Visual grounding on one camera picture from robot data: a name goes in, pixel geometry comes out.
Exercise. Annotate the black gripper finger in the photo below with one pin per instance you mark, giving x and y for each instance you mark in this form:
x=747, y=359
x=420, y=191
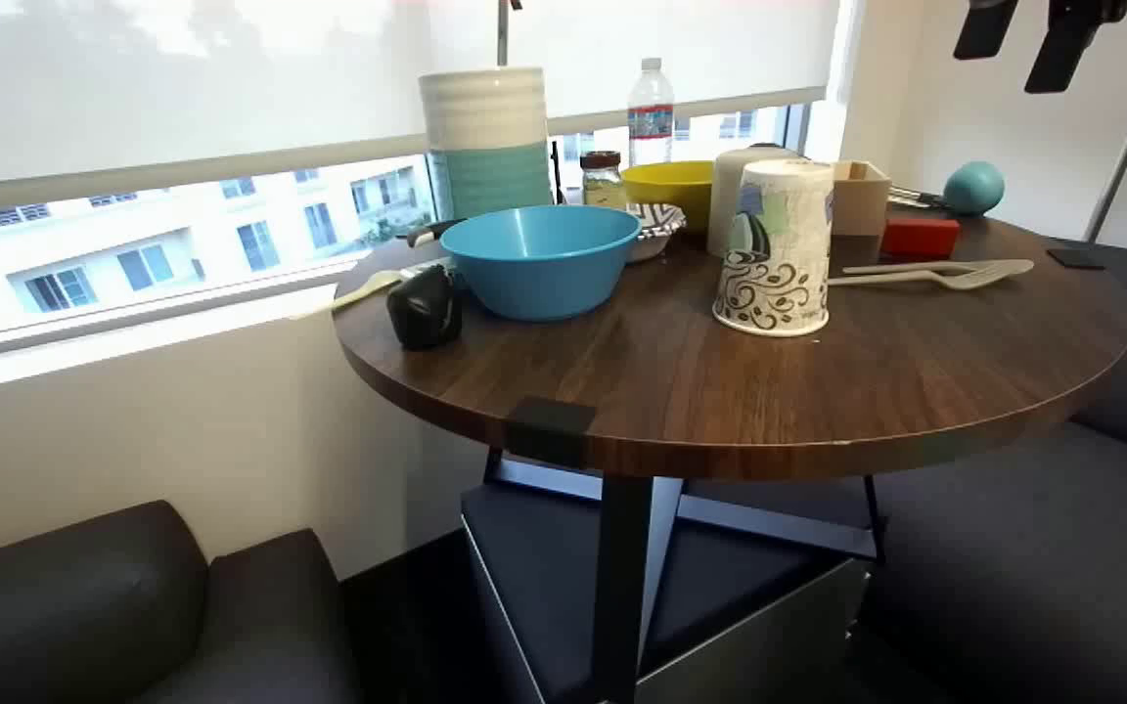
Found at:
x=982, y=25
x=1071, y=39

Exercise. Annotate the patterned white paper cup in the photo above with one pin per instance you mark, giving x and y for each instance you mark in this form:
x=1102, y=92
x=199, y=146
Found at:
x=772, y=249

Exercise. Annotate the teal ball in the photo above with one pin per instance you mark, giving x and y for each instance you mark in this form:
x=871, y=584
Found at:
x=973, y=191

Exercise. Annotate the light wooden box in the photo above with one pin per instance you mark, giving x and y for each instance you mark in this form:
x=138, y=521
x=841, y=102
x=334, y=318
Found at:
x=863, y=200

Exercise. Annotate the small black flat patch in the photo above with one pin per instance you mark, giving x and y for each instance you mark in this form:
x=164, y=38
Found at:
x=1077, y=261

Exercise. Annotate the red block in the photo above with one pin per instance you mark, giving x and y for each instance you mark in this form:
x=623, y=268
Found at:
x=918, y=240

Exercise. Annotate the narrow white roller blind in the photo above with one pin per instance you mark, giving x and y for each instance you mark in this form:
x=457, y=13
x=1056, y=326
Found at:
x=694, y=54

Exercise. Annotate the clear plastic water bottle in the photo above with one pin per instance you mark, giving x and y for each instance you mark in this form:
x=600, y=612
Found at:
x=649, y=120

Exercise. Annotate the yellow bowl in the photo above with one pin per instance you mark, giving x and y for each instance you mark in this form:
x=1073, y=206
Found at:
x=675, y=191

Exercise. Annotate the small patterned dish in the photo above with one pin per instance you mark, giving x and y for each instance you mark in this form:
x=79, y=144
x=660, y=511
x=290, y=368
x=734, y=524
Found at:
x=660, y=228

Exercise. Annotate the small glass jar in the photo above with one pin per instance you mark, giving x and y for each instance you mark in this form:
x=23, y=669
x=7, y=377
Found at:
x=604, y=180

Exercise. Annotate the round wooden table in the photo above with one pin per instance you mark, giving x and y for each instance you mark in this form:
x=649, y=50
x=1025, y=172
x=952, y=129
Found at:
x=722, y=393

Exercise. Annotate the blue plastic bowl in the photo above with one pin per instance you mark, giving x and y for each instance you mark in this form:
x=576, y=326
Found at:
x=540, y=268

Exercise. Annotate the white and teal canister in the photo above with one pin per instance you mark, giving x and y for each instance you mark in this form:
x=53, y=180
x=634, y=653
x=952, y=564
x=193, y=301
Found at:
x=486, y=144

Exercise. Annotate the dark grey corner sofa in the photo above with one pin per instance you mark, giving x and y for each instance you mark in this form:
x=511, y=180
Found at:
x=1056, y=562

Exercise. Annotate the black tape patch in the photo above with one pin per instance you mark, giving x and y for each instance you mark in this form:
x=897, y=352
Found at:
x=549, y=432

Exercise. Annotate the black rounded gadget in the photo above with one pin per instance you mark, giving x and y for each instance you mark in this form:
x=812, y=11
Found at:
x=425, y=311

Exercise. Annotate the grey metal base box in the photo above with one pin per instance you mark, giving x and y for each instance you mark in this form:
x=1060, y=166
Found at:
x=734, y=612

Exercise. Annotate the light wooden stick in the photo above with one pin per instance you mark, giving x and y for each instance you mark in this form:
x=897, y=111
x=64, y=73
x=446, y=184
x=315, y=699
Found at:
x=369, y=296

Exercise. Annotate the wide white roller blind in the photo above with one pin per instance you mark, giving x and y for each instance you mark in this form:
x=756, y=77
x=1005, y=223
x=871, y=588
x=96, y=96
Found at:
x=195, y=79

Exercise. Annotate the dark grey sofa seat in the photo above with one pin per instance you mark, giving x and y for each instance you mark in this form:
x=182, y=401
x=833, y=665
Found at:
x=108, y=612

